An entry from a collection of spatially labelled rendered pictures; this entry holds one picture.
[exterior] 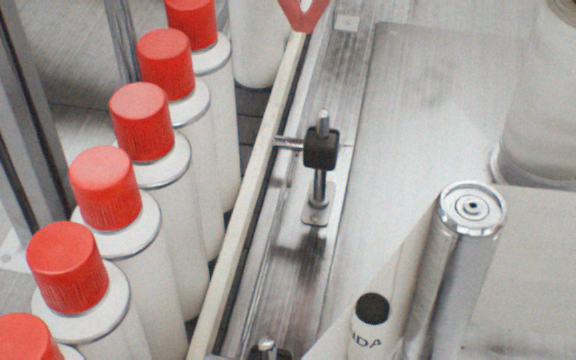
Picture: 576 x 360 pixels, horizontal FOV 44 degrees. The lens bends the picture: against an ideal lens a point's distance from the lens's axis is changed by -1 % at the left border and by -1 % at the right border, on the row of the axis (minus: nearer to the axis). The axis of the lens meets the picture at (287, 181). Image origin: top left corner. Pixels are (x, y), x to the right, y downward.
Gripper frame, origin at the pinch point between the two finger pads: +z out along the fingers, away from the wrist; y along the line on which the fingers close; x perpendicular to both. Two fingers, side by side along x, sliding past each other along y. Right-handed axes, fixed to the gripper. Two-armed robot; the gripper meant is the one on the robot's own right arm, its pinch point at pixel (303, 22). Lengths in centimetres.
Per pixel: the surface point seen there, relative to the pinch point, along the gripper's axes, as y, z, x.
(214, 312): -20.9, 10.1, 2.5
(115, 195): -24.4, -6.2, 5.5
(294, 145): -3.0, 10.9, 0.0
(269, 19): 6.9, 5.3, 4.2
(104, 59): 14.1, 19.0, 25.5
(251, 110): 3.6, 13.8, 5.5
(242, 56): 6.5, 9.6, 6.8
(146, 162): -19.4, -3.3, 5.9
